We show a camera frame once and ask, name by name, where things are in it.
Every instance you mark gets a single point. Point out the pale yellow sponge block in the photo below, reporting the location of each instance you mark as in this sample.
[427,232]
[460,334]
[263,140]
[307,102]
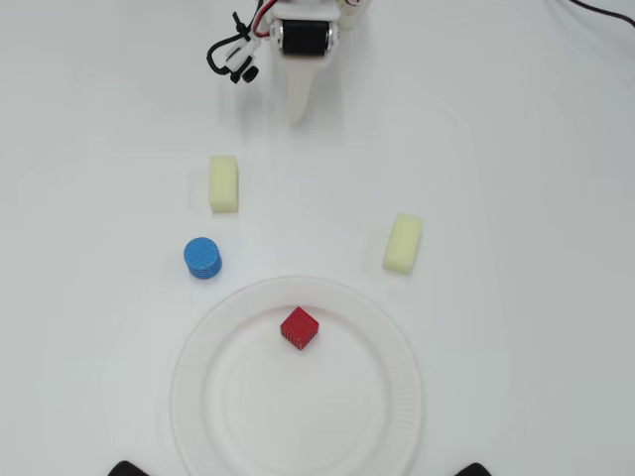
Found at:
[403,244]
[224,183]

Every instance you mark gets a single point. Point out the blue cylinder block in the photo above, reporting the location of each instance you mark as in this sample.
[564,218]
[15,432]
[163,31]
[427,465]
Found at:
[202,258]

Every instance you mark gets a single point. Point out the black stand foot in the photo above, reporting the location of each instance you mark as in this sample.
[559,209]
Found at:
[128,469]
[473,470]

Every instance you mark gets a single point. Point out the white paper plate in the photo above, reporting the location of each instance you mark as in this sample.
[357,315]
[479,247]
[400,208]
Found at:
[297,406]

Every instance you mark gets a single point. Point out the small wrist camera white mount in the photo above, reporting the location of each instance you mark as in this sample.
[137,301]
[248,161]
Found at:
[243,59]

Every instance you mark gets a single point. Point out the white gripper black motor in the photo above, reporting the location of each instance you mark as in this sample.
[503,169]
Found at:
[304,41]

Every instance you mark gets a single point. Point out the red studded cube block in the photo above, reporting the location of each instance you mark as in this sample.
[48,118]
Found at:
[299,327]

